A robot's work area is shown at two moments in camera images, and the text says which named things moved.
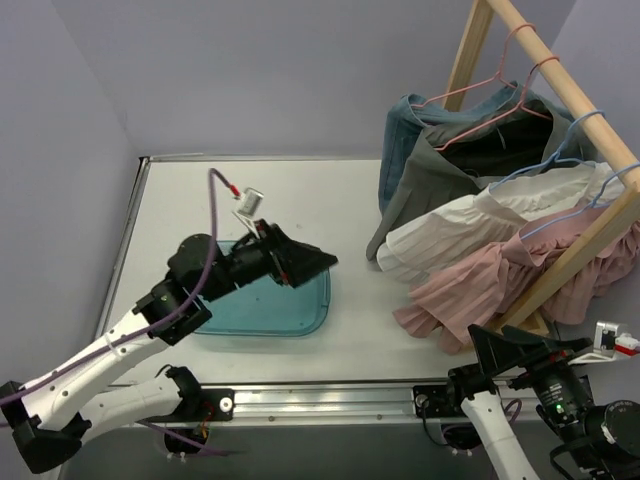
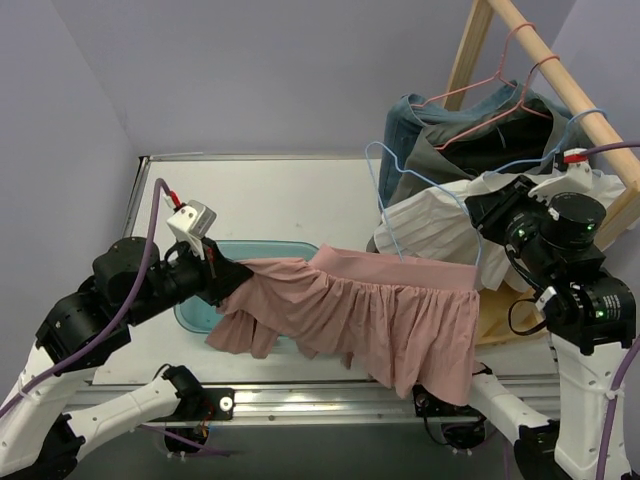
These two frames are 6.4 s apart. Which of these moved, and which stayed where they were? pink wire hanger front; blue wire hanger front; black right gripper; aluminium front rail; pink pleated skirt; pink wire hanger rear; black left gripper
Moved: black left gripper; blue wire hanger front; pink pleated skirt; black right gripper
Stayed: aluminium front rail; pink wire hanger rear; pink wire hanger front
